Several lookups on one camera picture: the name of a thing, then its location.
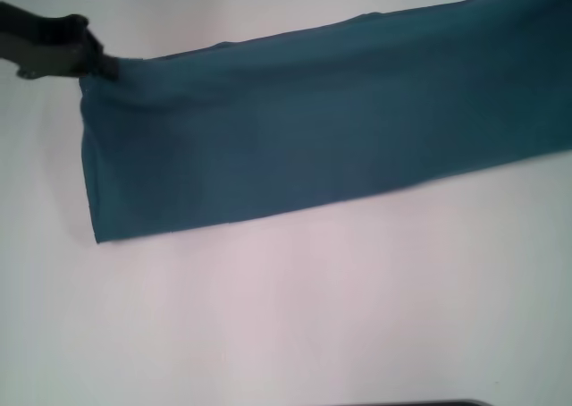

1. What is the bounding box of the teal T-shirt with pink print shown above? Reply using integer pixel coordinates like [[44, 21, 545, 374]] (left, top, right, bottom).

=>
[[79, 0, 572, 245]]

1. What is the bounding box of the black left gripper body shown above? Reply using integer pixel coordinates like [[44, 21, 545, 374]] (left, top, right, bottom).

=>
[[0, 0, 93, 82]]

